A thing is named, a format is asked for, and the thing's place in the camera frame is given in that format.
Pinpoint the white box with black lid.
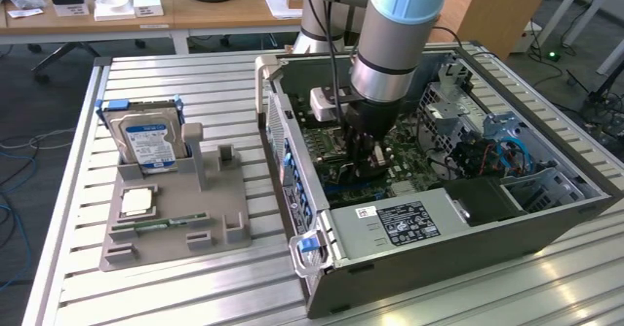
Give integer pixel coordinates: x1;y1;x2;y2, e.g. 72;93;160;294
48;0;92;18

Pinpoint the black chair base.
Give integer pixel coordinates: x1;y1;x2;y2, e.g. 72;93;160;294
27;39;151;85

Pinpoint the blue floor cable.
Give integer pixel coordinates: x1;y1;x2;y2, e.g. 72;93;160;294
0;150;39;290

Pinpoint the green RAM stick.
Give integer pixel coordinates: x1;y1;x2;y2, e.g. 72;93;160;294
111;213;210;234
319;156;351;170

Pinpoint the wooden desk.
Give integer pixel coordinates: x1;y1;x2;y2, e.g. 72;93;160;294
172;0;443;55
0;0;176;45

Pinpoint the flat white box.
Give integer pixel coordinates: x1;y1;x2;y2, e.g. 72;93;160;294
92;3;138;22

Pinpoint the blue wire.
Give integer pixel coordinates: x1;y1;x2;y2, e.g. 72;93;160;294
500;135;536;176

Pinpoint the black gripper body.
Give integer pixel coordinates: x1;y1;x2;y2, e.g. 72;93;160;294
343;97;403;141

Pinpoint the silver disk bay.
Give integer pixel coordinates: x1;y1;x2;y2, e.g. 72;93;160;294
500;167;586;213

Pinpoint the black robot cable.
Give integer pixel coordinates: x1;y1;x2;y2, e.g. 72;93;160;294
324;0;360;122

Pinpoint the small white carton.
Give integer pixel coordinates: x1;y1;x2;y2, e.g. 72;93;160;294
132;0;166;18

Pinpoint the black tripod stand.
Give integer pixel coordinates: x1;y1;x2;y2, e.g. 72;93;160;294
583;57;624;139

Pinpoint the black case cable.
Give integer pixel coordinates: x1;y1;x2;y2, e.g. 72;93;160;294
431;26;464;49

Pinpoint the grey power supply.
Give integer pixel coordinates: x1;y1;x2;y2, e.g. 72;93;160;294
328;188;474;262

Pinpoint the graphics card with metal bracket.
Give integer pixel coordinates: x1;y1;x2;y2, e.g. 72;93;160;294
324;161;391;187

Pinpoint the black plastic shroud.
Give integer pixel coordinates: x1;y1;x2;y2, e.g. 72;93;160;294
442;178;531;228

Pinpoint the grey parts rack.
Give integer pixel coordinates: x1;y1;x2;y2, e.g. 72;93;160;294
98;122;254;274

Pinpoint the open grey PC case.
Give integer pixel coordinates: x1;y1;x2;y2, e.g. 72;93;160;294
254;40;624;320

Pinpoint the white box with red button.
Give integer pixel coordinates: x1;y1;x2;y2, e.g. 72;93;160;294
510;20;546;55

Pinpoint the perforated metal drive cage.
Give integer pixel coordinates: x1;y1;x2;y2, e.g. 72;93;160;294
418;69;494;159

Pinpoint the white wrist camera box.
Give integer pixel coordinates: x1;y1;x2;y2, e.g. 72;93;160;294
311;87;351;121

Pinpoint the silver CPU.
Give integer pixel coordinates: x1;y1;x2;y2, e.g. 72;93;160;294
120;189;155;217

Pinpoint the CPU socket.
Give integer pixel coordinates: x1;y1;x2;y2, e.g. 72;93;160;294
326;126;351;156

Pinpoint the green motherboard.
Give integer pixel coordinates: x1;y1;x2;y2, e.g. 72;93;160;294
287;95;452;210

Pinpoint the white paper stack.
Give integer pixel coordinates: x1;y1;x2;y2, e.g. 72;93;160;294
263;0;304;20

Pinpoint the white table frame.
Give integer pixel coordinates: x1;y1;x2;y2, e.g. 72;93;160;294
532;0;624;75

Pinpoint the wooden cabinet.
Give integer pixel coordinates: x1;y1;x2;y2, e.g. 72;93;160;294
428;0;560;61

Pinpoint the hard disk with blue bracket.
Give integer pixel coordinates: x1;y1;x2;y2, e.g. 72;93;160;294
92;95;191;175

